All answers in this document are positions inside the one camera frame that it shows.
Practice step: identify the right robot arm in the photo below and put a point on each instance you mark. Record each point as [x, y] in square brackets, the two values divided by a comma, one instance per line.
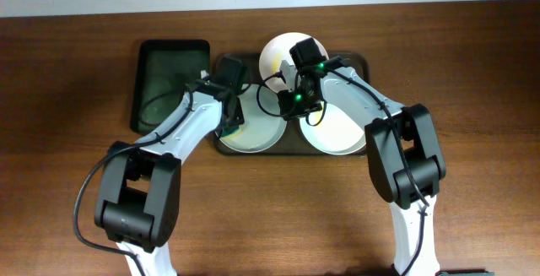
[404, 155]

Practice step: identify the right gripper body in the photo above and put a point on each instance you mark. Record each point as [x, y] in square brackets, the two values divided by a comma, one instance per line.
[299, 104]

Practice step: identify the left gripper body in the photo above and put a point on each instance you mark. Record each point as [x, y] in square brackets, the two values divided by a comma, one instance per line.
[234, 121]

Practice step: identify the pale green plate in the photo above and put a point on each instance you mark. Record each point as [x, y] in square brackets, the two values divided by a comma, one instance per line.
[332, 132]

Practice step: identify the grey plate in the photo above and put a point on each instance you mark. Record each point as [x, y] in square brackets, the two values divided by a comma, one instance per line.
[259, 131]

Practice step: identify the dark brown serving tray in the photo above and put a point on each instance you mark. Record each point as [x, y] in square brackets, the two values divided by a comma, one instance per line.
[298, 138]

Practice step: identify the black water tray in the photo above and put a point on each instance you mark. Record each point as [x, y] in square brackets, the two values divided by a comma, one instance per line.
[164, 68]

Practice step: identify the green yellow sponge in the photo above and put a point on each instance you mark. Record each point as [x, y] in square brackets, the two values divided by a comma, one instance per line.
[228, 131]

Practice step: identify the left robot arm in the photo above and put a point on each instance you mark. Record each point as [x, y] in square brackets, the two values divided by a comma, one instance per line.
[139, 196]

